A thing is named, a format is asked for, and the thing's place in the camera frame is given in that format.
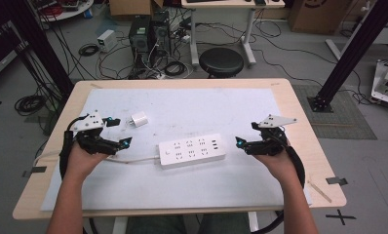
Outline grey tape strip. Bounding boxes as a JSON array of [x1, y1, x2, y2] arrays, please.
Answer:
[[325, 175, 349, 187], [21, 166, 48, 178]]

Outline wooden table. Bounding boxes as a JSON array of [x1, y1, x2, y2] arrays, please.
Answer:
[[12, 77, 348, 222]]

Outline white power strip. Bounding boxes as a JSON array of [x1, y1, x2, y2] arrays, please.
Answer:
[[158, 133, 227, 170]]

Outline grey floor mat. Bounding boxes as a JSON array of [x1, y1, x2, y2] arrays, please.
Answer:
[[291, 84, 378, 141]]

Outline coil of black cable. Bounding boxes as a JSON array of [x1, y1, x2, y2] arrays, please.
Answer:
[[77, 43, 100, 58], [14, 95, 48, 117], [164, 60, 187, 78]]

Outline thin wooden stick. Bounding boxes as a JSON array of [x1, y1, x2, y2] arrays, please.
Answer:
[[306, 179, 333, 205]]

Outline person's legs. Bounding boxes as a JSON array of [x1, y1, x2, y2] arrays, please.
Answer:
[[126, 213, 252, 234]]

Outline white charger plug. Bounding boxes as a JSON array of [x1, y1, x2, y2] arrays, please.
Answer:
[[127, 111, 149, 129]]

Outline large cardboard box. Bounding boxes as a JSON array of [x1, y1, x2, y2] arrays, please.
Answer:
[[287, 0, 353, 35]]

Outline person's right hand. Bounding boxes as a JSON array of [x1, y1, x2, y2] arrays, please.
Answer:
[[253, 145, 299, 188]]

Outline black metal post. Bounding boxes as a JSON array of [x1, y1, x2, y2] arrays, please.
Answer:
[[306, 0, 388, 113], [3, 0, 75, 98]]

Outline round white table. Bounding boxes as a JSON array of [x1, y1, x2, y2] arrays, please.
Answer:
[[28, 0, 96, 23]]

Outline black round stool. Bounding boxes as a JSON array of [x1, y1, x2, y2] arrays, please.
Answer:
[[198, 47, 245, 79]]

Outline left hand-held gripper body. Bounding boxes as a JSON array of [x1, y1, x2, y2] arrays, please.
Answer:
[[69, 110, 122, 156]]

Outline black computer tower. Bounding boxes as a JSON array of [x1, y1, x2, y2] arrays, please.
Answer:
[[150, 10, 173, 57], [128, 15, 153, 64]]

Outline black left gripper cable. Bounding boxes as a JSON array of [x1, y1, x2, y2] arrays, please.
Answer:
[[58, 114, 90, 180]]

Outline black tape cross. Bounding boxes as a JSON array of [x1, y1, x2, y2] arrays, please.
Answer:
[[325, 209, 358, 226]]

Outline white power strip cable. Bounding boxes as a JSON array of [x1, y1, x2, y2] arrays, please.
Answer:
[[32, 149, 161, 166]]

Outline small cardboard box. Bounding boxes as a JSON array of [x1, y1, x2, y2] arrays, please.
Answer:
[[108, 0, 165, 18]]

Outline white power supply box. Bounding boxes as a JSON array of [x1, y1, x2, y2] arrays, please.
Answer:
[[97, 29, 119, 54]]

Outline white flat device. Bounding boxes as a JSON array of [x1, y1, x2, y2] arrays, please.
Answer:
[[370, 59, 388, 108]]

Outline white desk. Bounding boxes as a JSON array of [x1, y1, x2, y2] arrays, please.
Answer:
[[180, 0, 286, 67]]

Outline person's left hand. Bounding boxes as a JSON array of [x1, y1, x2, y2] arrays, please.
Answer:
[[64, 142, 110, 179]]

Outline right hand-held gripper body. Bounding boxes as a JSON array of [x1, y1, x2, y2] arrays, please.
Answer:
[[245, 114, 298, 156]]

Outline grey metal rack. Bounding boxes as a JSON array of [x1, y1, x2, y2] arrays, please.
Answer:
[[0, 19, 29, 86]]

